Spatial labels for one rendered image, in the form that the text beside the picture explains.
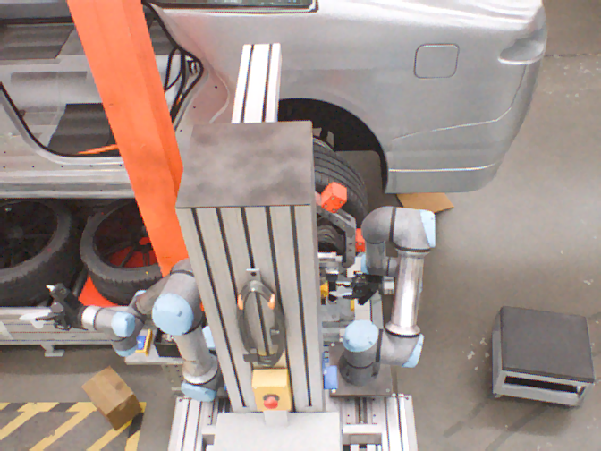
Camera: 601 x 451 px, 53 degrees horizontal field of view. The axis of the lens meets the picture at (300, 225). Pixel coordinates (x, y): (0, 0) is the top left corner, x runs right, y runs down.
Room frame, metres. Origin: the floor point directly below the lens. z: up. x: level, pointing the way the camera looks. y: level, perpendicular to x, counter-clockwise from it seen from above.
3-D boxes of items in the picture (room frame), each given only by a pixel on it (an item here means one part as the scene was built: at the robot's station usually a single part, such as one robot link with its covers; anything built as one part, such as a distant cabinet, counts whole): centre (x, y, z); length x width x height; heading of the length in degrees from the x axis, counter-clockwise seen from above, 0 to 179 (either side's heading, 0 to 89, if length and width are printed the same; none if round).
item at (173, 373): (1.54, 0.64, 0.21); 0.10 x 0.10 x 0.42; 85
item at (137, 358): (1.54, 0.61, 0.44); 0.43 x 0.17 x 0.03; 85
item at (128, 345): (1.16, 0.61, 1.11); 0.11 x 0.08 x 0.11; 161
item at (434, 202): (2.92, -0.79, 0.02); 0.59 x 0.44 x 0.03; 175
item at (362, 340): (1.14, -0.18, 0.98); 0.13 x 0.12 x 0.14; 75
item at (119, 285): (2.22, 0.83, 0.39); 0.66 x 0.66 x 0.24
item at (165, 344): (1.54, 0.57, 0.51); 0.20 x 0.14 x 0.13; 82
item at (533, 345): (1.49, -1.09, 0.17); 0.43 x 0.36 x 0.34; 75
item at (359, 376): (1.14, -0.17, 0.87); 0.15 x 0.15 x 0.10
